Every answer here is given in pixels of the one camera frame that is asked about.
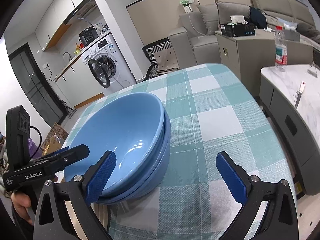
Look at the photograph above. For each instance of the black white patterned cushion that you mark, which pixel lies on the black white patterned cushion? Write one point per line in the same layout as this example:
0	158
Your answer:
160	57

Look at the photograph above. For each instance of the black pressure cooker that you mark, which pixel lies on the black pressure cooker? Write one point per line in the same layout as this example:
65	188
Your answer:
88	37

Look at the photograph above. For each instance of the white wall outlet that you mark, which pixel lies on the white wall outlet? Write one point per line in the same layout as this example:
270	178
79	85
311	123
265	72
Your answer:
187	5

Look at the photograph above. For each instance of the teal checked tablecloth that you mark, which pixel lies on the teal checked tablecloth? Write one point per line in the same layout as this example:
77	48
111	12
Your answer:
212	110

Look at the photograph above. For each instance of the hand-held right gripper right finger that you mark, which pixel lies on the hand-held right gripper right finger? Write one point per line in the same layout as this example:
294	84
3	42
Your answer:
231	177

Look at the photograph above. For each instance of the black cardboard box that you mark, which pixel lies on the black cardboard box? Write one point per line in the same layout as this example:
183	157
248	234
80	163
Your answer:
237	30

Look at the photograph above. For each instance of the person's left hand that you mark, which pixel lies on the person's left hand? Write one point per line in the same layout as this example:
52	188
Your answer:
21	202

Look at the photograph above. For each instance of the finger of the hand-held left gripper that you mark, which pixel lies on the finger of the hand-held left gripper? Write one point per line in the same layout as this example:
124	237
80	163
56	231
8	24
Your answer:
50	156
72	155

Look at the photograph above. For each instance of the grey sofa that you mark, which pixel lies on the grey sofa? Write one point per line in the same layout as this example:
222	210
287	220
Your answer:
185	45

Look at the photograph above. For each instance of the small white box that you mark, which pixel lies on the small white box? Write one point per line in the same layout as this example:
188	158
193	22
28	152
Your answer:
237	20

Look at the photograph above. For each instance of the grey tissue box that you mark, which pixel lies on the grey tissue box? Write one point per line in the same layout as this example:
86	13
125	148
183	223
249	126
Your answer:
291	33

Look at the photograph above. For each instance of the small knife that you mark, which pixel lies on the small knife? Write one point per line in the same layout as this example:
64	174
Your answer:
298	95

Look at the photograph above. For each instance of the white washing machine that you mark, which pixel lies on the white washing machine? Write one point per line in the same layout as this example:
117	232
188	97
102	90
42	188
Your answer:
110	55

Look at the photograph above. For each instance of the clear water bottle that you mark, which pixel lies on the clear water bottle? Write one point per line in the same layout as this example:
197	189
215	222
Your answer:
281	52

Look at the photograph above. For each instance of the curved kitchen faucet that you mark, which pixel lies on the curved kitchen faucet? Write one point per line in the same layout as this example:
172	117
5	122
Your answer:
68	56

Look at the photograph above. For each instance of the white upper kitchen cabinets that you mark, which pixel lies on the white upper kitchen cabinets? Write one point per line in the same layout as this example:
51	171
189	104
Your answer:
57	17

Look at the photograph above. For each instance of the white lower kitchen cabinets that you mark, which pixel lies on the white lower kitchen cabinets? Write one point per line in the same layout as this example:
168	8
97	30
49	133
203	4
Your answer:
70	80

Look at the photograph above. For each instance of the light blue ribbed bowl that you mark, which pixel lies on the light blue ribbed bowl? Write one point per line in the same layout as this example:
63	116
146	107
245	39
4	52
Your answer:
125	122

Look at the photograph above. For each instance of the beige side cabinet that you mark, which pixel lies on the beige side cabinet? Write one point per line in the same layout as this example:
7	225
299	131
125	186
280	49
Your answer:
247	55

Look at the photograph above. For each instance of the grey sofa cushion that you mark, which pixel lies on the grey sofa cushion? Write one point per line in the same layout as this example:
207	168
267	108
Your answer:
232	10
206	17

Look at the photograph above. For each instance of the cream round plate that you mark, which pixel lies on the cream round plate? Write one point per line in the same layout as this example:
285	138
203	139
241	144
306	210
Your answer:
102	217

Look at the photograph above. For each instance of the steel range hood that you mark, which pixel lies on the steel range hood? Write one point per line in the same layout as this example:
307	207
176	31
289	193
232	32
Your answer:
82	11

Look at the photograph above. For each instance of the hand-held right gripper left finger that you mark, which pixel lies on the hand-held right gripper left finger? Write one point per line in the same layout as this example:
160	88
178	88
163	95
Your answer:
101	177

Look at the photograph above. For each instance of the yellow bottle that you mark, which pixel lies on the yellow bottle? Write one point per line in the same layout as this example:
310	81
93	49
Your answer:
77	50

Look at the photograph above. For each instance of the dark garment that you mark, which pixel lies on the dark garment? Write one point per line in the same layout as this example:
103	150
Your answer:
257	17

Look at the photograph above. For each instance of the dark glass door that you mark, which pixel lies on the dark glass door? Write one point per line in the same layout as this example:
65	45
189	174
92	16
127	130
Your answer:
32	85

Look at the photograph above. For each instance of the white kitchen cabinets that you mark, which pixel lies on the white kitchen cabinets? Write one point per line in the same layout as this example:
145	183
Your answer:
70	80
57	17

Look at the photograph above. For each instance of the marble top grey cabinet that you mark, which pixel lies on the marble top grey cabinet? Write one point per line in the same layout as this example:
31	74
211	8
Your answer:
287	120

